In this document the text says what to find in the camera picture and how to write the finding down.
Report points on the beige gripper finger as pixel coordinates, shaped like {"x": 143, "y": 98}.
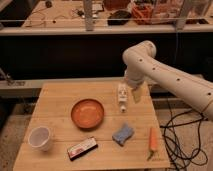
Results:
{"x": 137, "y": 93}

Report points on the white bottle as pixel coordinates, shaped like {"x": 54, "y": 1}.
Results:
{"x": 122, "y": 97}

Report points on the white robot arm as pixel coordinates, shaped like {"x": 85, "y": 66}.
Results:
{"x": 141, "y": 63}

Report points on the blue sponge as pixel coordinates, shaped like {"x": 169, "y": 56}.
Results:
{"x": 123, "y": 134}

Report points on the orange carrot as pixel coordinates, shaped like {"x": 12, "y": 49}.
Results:
{"x": 152, "y": 142}

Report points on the orange bowl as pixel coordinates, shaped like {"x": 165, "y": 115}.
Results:
{"x": 87, "y": 113}

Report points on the black object on shelf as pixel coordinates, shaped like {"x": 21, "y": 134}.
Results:
{"x": 119, "y": 17}

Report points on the orange basket on shelf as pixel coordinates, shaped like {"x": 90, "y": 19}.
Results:
{"x": 142, "y": 15}

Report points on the white cup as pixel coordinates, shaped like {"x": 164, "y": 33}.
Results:
{"x": 40, "y": 138}

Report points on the metal clamp at left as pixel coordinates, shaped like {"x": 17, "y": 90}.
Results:
{"x": 6, "y": 77}

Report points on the metal post right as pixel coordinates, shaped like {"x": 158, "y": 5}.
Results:
{"x": 182, "y": 18}

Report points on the metal post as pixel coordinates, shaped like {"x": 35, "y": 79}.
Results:
{"x": 182, "y": 18}
{"x": 88, "y": 14}

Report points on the metal post left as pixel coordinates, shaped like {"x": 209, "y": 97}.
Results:
{"x": 88, "y": 14}

